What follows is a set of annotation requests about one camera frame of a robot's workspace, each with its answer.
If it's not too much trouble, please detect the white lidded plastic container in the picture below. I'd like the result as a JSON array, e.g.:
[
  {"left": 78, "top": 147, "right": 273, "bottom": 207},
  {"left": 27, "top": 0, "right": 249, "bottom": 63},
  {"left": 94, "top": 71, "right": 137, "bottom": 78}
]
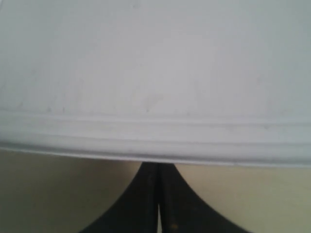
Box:
[{"left": 0, "top": 0, "right": 311, "bottom": 166}]

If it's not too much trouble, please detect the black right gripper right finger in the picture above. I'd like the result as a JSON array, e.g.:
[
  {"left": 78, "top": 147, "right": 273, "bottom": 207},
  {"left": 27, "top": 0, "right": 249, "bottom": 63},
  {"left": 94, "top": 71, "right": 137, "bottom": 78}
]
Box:
[{"left": 158, "top": 164, "right": 233, "bottom": 233}]

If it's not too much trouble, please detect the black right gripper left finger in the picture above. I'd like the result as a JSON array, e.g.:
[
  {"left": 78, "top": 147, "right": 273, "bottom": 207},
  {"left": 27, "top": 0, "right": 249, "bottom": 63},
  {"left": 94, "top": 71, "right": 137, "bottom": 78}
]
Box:
[{"left": 81, "top": 163, "right": 158, "bottom": 233}]

